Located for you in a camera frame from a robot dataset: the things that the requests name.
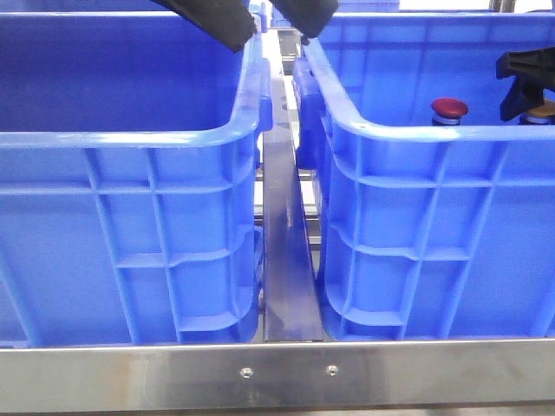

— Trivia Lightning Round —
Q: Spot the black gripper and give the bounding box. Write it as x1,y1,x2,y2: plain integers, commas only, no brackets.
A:
496,47,554,121

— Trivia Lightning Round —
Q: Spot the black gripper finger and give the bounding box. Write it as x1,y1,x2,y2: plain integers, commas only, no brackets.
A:
271,0,339,45
157,0,258,52

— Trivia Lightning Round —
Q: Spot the yellow mushroom push button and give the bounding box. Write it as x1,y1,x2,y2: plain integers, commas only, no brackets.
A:
519,100,555,126

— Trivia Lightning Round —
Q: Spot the red mushroom push button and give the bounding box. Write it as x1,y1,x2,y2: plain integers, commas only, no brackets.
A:
431,97,469,127

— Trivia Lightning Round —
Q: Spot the rear centre blue crate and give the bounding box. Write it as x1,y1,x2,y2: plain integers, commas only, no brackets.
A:
337,0,401,13

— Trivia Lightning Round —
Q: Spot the left blue plastic bin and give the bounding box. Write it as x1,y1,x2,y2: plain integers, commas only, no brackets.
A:
1,11,272,348

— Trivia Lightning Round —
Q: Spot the blue plastic bin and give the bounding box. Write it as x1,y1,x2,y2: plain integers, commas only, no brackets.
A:
294,12,554,341
1,11,272,348

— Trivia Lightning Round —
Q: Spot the right blue plastic bin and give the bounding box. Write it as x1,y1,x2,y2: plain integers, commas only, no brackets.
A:
294,12,554,341

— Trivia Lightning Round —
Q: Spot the steel front rack rail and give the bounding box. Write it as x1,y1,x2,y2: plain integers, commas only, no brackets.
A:
1,339,554,413

